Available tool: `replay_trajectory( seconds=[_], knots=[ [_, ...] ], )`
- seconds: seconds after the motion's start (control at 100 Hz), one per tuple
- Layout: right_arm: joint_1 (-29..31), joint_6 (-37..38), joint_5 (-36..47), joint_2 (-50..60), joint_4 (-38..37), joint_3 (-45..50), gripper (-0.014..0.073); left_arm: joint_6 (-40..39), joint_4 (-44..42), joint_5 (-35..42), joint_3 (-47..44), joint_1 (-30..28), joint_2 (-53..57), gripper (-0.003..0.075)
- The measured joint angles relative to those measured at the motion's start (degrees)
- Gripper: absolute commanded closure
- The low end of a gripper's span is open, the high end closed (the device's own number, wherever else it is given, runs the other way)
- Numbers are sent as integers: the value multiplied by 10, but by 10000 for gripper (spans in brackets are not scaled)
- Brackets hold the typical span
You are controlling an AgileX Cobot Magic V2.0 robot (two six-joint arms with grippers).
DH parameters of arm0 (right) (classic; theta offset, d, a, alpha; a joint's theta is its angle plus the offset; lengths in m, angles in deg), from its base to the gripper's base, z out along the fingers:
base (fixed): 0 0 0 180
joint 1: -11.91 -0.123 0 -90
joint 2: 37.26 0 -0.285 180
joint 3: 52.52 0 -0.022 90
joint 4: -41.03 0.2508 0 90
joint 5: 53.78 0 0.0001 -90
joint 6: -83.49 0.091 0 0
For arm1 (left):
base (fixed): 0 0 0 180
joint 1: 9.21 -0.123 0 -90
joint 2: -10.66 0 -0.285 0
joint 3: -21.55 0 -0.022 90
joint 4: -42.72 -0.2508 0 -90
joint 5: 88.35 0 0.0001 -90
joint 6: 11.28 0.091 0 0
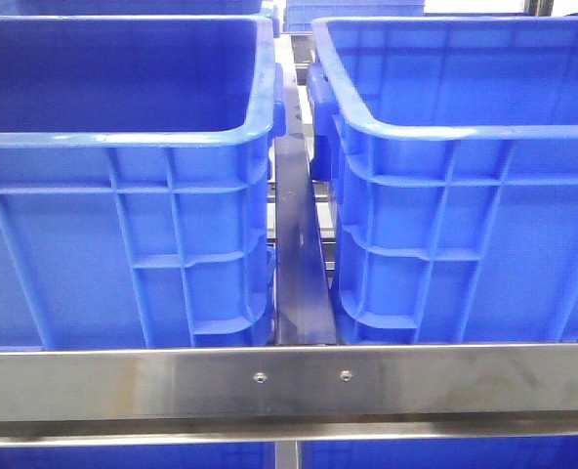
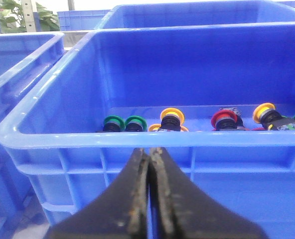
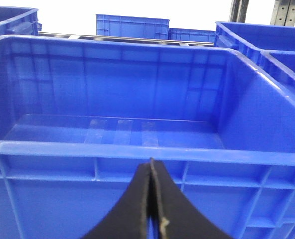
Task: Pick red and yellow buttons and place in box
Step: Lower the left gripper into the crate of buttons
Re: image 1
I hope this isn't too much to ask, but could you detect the steel centre divider bar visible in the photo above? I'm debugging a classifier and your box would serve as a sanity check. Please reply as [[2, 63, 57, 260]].
[[275, 77, 337, 346]]

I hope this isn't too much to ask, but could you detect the large blue crate left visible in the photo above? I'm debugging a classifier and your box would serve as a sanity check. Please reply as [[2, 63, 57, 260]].
[[0, 16, 285, 351]]

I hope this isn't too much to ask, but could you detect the large blue crate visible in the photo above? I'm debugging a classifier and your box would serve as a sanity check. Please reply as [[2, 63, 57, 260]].
[[0, 16, 285, 351], [310, 17, 578, 344]]

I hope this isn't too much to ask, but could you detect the large blue crate right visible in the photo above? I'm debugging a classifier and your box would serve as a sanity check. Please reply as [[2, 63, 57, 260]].
[[310, 17, 578, 344]]

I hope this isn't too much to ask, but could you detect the blue crate rear centre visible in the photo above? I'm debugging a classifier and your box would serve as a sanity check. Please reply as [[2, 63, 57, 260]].
[[283, 0, 425, 32]]

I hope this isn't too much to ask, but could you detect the blue crate lower left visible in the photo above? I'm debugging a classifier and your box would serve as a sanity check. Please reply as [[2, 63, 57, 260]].
[[0, 443, 274, 468]]

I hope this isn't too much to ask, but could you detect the blue crate rear left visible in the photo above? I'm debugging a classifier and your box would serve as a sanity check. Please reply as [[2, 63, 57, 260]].
[[12, 0, 278, 19]]

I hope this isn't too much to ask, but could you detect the blue crate lower right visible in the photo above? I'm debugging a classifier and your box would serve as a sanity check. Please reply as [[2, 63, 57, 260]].
[[302, 436, 578, 468]]

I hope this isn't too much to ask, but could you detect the left rail screw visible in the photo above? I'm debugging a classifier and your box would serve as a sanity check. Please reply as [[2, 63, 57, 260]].
[[253, 372, 268, 384]]

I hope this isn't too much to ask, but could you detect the rail screw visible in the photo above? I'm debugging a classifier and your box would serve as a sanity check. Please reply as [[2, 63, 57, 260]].
[[339, 370, 352, 382], [253, 372, 268, 384]]

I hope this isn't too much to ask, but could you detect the right rail screw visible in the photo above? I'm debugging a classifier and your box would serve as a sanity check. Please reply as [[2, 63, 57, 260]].
[[339, 370, 352, 382]]

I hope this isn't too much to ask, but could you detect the steel lower vertical post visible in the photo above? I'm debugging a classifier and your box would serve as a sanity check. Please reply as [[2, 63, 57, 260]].
[[274, 441, 302, 469]]

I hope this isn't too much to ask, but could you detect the steel front shelf rail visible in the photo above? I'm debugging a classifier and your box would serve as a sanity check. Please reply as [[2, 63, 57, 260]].
[[0, 343, 578, 447]]

